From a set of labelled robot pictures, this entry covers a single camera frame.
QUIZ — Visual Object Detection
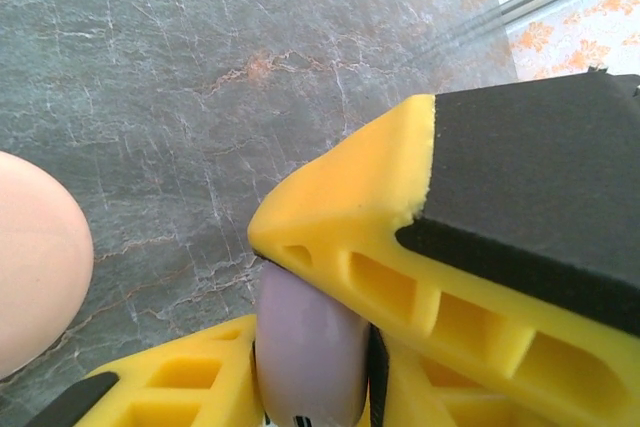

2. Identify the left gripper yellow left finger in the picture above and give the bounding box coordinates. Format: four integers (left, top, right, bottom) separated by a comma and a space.
22, 313, 266, 427

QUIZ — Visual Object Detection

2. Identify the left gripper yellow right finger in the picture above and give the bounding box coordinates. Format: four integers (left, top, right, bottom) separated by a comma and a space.
368, 326, 566, 427

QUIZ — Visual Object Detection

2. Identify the purple earbud charging case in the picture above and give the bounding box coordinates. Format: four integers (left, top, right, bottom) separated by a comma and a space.
253, 264, 372, 427

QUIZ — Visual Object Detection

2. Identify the pink earbud charging case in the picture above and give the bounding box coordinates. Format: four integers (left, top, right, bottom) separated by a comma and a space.
0, 149, 95, 382

